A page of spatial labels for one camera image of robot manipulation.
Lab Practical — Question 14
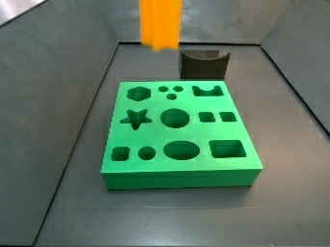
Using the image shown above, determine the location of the orange star-shaped peg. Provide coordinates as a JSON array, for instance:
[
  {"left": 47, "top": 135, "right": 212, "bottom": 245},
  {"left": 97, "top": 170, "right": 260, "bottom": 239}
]
[{"left": 139, "top": 0, "right": 183, "bottom": 51}]

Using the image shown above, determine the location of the black curved holder bracket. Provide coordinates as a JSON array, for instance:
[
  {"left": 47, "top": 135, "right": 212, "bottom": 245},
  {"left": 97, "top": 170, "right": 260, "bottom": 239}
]
[{"left": 180, "top": 50, "right": 231, "bottom": 80}]

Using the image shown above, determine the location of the green shape-sorting board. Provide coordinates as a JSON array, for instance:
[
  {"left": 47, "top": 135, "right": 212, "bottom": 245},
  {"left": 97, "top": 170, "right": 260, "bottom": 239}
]
[{"left": 100, "top": 81, "right": 263, "bottom": 189}]

